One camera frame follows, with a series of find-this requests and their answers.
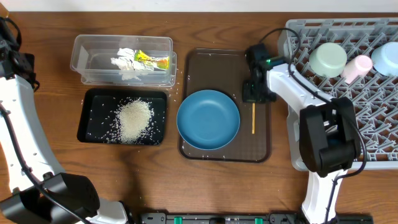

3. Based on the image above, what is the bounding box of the wooden chopstick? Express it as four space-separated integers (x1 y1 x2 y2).
251 103 256 134

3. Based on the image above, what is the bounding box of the dark blue plate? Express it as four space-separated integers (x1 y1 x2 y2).
177 90 241 151

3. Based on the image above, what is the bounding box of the mint green bowl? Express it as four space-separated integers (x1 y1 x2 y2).
309 42 348 78

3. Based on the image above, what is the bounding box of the green yellow snack wrapper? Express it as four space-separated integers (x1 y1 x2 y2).
134 50 170 70

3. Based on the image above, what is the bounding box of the pink cup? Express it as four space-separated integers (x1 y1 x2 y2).
341 55 373 84

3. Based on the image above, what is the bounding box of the white tissue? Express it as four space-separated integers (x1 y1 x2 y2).
111 48 137 80
131 60 154 71

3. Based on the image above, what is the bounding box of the white rice pile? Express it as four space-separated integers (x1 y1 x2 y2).
86 96 165 146

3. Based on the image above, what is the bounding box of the light blue bowl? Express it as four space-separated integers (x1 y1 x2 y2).
371 42 398 77

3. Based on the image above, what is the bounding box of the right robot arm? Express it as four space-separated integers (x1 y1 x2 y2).
246 55 361 223

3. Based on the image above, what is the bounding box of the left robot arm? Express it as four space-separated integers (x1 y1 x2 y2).
1 37 131 223

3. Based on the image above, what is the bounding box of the grey dishwasher rack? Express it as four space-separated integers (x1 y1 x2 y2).
278 17 397 170

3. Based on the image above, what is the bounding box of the brown serving tray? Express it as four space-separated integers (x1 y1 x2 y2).
178 49 271 163

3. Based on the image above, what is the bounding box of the clear plastic bin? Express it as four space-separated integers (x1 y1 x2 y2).
70 34 177 87

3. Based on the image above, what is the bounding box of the black plastic tray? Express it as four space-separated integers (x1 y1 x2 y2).
77 88 167 146

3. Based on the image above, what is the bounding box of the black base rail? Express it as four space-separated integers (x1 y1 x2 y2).
138 212 374 224

